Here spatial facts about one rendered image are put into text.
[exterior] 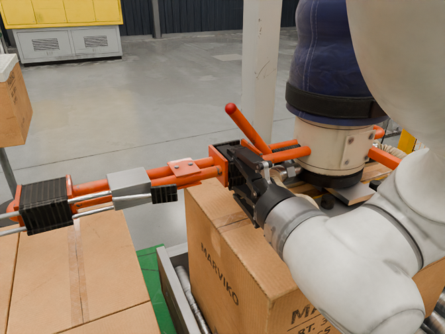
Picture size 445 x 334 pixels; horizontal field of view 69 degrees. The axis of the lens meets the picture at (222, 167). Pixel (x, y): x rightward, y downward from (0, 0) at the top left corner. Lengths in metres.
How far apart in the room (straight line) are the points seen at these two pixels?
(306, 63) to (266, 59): 1.08
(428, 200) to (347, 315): 0.15
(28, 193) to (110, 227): 0.83
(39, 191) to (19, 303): 0.68
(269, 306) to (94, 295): 0.71
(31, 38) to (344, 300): 7.73
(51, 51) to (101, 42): 1.02
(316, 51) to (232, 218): 0.38
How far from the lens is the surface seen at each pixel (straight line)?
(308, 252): 0.42
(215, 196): 0.79
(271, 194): 0.51
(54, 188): 0.61
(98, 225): 1.44
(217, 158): 0.64
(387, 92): 0.17
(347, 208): 0.76
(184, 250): 1.17
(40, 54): 7.93
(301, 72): 0.68
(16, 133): 2.13
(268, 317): 0.61
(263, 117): 1.83
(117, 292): 1.16
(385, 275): 0.40
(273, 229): 0.47
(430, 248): 0.46
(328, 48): 0.65
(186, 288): 1.12
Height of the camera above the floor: 1.39
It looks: 29 degrees down
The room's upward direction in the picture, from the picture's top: straight up
